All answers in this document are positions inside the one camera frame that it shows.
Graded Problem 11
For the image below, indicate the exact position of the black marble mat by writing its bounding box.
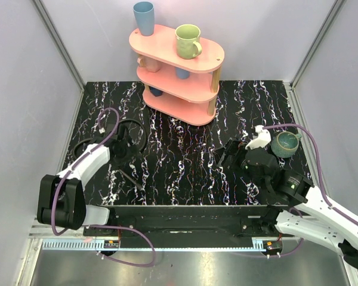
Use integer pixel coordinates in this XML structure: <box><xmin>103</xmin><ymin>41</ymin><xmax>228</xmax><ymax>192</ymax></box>
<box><xmin>64</xmin><ymin>80</ymin><xmax>294</xmax><ymax>206</ymax></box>

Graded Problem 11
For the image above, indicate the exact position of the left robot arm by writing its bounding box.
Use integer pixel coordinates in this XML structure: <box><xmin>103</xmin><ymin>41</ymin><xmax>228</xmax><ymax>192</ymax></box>
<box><xmin>37</xmin><ymin>124</ymin><xmax>138</xmax><ymax>236</ymax></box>

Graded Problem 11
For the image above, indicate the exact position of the green mug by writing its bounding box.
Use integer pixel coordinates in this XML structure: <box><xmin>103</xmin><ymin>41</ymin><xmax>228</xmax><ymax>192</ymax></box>
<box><xmin>175</xmin><ymin>24</ymin><xmax>202</xmax><ymax>60</ymax></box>

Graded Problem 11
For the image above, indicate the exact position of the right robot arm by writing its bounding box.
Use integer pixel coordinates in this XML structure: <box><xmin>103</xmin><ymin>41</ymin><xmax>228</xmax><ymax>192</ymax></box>
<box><xmin>213</xmin><ymin>139</ymin><xmax>358</xmax><ymax>269</ymax></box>

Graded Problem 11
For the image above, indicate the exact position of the teal ceramic cup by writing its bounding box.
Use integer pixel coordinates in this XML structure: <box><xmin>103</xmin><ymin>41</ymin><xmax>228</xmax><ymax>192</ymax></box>
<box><xmin>271</xmin><ymin>131</ymin><xmax>302</xmax><ymax>158</ymax></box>

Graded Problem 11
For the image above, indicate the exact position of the dark blue cup lower shelf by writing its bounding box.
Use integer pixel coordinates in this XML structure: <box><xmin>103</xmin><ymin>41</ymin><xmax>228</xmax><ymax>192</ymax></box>
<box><xmin>149</xmin><ymin>86</ymin><xmax>163</xmax><ymax>97</ymax></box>

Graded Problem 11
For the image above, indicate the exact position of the blue plastic tumbler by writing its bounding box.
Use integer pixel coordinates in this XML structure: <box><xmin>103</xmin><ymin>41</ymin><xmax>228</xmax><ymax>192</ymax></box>
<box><xmin>133</xmin><ymin>1</ymin><xmax>155</xmax><ymax>36</ymax></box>

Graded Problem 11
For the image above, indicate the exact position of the pink mug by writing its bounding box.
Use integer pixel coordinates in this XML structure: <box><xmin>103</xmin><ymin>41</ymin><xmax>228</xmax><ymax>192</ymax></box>
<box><xmin>137</xmin><ymin>55</ymin><xmax>161</xmax><ymax>73</ymax></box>

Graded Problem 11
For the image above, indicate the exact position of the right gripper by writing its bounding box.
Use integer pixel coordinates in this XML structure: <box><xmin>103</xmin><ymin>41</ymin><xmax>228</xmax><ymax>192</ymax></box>
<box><xmin>211</xmin><ymin>137</ymin><xmax>267</xmax><ymax>191</ymax></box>

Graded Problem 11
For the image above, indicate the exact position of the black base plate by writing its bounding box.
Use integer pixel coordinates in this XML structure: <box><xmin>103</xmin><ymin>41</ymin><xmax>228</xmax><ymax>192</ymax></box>
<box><xmin>84</xmin><ymin>206</ymin><xmax>282</xmax><ymax>248</ymax></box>

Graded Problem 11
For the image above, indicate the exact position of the pink three-tier shelf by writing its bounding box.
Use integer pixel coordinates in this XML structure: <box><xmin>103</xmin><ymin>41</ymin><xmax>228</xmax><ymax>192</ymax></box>
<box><xmin>129</xmin><ymin>24</ymin><xmax>224</xmax><ymax>126</ymax></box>

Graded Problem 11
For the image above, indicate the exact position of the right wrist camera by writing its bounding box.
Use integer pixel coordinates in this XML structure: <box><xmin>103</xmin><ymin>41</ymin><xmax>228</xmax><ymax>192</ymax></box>
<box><xmin>245</xmin><ymin>125</ymin><xmax>271</xmax><ymax>150</ymax></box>

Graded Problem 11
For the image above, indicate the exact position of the blue cup middle shelf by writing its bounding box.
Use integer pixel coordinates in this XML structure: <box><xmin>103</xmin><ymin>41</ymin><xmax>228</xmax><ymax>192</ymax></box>
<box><xmin>175</xmin><ymin>67</ymin><xmax>190</xmax><ymax>79</ymax></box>

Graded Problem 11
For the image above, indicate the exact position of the black corrugated hose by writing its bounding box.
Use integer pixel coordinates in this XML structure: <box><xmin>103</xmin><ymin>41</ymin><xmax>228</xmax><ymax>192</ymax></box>
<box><xmin>72</xmin><ymin>118</ymin><xmax>147</xmax><ymax>191</ymax></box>

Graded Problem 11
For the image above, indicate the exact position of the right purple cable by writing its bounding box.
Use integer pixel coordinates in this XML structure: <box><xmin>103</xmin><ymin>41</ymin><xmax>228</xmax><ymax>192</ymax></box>
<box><xmin>262</xmin><ymin>123</ymin><xmax>358</xmax><ymax>232</ymax></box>

